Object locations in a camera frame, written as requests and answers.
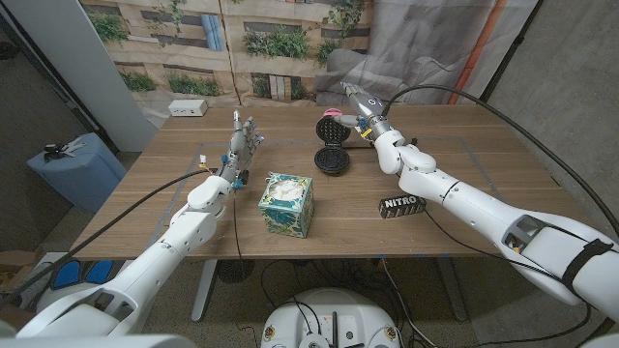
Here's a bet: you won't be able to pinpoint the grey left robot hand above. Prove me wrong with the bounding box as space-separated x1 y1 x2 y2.
216 109 265 189

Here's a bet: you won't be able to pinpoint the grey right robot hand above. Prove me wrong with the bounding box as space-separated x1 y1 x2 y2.
331 81 396 142

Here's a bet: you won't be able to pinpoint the pink mini sandwich press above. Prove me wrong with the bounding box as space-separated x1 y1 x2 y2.
313 107 352 176

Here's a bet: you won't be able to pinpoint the white power strip box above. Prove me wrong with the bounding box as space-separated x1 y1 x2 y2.
167 99 209 118

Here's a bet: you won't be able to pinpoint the teal leaf print tissue box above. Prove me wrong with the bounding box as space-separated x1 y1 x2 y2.
257 172 314 240

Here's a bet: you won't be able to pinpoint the black Nitro golf ball box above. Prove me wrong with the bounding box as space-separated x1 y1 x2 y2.
377 192 428 219

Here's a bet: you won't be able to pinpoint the brown cardboard box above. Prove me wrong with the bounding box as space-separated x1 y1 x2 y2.
0 249 47 326

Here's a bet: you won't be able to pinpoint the black round floor disc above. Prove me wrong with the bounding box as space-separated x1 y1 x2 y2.
217 259 256 284

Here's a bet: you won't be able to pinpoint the white table leg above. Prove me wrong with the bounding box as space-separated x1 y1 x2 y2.
191 259 219 323

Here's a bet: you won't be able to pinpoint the blue fabric ottoman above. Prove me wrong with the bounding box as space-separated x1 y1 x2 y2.
26 132 128 214

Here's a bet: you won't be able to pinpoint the white square pillar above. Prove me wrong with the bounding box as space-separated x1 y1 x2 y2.
2 0 159 153

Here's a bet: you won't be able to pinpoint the bunch of keys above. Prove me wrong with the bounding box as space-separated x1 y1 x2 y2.
43 136 87 162

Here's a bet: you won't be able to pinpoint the white robot torso base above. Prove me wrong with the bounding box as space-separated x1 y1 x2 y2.
260 288 401 348

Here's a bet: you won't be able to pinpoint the white foot pedal blue pads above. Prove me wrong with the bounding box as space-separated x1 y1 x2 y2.
41 253 128 305

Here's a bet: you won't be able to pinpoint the grey table leg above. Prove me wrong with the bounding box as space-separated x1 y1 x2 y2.
437 257 468 323

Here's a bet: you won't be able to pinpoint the black sandwich press power cord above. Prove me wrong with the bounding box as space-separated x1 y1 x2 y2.
347 138 420 152

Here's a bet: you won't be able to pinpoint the thin black left hand cable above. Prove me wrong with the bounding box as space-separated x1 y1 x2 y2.
231 186 244 261

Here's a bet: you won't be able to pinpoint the thin black hand cable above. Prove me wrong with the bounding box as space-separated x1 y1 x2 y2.
231 186 244 261
423 209 595 347

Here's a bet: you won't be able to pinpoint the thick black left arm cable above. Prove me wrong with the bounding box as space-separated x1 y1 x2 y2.
0 167 219 310

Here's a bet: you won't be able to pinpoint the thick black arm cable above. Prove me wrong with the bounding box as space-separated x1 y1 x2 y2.
381 84 619 238
0 167 219 310

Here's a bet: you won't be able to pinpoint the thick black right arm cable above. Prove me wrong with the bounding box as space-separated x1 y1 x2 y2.
381 84 619 238

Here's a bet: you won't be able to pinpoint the thin black right hand cable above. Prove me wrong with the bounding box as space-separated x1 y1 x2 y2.
423 209 595 347

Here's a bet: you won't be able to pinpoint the white floor cable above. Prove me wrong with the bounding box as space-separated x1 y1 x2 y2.
380 258 429 348

